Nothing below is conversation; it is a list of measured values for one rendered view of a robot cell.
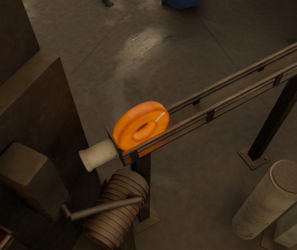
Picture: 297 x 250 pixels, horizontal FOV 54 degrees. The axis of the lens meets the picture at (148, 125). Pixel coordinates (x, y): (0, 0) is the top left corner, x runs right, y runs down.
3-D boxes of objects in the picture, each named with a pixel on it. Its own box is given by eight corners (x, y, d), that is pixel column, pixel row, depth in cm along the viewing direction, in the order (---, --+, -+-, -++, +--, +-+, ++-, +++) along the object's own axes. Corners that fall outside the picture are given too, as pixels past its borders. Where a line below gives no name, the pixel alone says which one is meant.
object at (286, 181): (227, 232, 129) (267, 184, 87) (235, 208, 135) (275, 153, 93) (254, 244, 126) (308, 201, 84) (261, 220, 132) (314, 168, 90)
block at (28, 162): (25, 207, 79) (-17, 166, 59) (43, 182, 83) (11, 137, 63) (56, 224, 76) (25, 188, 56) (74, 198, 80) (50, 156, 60)
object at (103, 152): (82, 158, 79) (76, 148, 74) (112, 143, 81) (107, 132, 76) (90, 175, 76) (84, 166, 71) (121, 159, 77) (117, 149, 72)
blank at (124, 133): (134, 147, 85) (140, 155, 84) (100, 137, 72) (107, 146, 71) (171, 110, 82) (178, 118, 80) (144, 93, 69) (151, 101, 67)
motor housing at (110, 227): (100, 262, 122) (73, 224, 78) (125, 216, 133) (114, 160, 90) (127, 278, 119) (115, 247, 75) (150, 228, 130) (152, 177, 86)
